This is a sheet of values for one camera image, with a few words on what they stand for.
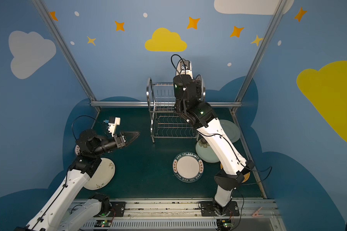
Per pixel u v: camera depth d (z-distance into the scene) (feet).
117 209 2.46
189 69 1.61
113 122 2.02
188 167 2.91
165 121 3.52
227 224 2.32
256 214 2.40
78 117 2.96
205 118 1.38
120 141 1.88
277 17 2.38
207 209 2.44
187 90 1.31
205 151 3.16
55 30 2.51
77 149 3.13
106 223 2.31
